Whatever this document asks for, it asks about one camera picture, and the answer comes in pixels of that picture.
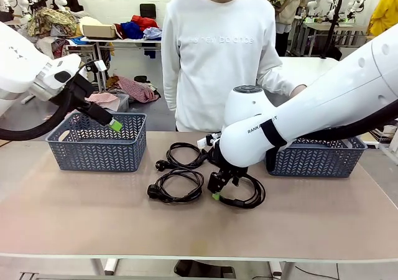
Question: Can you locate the cream fabric bundle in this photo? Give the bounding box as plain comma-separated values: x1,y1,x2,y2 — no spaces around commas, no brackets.
75,16,105,37

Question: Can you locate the person's left hand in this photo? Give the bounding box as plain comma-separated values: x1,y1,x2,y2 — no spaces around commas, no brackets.
290,84,308,98

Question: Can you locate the blue cloth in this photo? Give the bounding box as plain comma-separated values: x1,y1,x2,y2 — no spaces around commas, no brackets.
119,21,146,40

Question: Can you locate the white table leg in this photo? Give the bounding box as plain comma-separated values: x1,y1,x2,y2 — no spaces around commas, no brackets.
269,260,295,278
91,257,119,276

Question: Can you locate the black right arm hose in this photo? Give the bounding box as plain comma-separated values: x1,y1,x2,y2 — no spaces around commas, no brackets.
287,114,398,144

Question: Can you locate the black left arm hose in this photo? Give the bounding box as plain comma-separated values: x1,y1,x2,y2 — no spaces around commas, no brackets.
0,83,77,141

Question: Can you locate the black office chair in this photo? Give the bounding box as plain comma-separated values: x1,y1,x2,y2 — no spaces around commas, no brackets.
139,3,156,21

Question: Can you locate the grey background table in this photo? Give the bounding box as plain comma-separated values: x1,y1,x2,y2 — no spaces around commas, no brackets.
300,15,369,57

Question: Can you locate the black tripod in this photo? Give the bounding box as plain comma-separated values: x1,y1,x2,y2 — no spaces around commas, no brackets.
320,0,349,60

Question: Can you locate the person's left forearm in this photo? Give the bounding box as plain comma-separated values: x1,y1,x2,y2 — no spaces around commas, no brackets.
256,62,299,99

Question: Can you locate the red checkered cloth pile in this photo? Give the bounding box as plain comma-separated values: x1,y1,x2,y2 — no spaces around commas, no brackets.
85,74,161,104

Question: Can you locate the clear plastic storage box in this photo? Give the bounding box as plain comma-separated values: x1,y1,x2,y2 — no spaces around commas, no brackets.
101,93,130,113

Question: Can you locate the person's right forearm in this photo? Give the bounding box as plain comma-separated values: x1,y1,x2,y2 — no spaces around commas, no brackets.
162,65,180,111

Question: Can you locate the light blue shirt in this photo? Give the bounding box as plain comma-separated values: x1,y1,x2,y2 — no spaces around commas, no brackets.
142,27,163,41

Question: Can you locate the patterned clothes pile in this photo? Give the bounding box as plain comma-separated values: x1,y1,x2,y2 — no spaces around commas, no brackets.
27,7,78,39

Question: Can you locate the person in yellow top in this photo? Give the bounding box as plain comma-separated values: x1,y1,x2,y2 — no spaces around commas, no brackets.
368,0,398,37

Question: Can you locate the black power cable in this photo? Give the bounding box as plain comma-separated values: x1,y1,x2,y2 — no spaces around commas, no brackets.
217,170,267,210
147,167,205,203

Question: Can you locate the black arm hose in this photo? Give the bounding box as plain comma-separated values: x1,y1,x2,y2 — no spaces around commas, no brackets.
287,114,398,144
0,83,77,141

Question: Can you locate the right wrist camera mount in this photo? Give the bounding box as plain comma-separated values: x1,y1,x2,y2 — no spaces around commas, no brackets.
197,132,223,147

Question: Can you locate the person in white sweatshirt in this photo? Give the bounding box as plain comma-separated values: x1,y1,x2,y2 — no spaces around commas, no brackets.
161,0,307,133

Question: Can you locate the grey plastic lattice basket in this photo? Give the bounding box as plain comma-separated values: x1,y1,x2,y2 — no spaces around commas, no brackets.
45,111,147,172
264,135,368,179

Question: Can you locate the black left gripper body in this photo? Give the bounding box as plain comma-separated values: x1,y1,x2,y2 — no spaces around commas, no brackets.
70,74,113,126

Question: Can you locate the white background table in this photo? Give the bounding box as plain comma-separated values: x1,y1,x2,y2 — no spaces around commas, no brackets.
79,36,163,93

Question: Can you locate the black object under table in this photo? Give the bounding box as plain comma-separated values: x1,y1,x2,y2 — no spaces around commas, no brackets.
173,259,237,278

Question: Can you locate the person in beige jacket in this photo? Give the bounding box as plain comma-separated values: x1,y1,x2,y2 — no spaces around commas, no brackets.
275,0,310,57

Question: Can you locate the white side table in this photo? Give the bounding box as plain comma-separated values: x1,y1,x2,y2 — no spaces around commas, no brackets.
278,55,346,85

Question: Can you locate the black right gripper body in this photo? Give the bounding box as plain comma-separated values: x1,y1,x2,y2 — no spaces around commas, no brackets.
206,144,249,177

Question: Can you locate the brown cardboard box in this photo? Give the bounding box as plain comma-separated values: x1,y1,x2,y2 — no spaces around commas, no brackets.
81,24,118,40

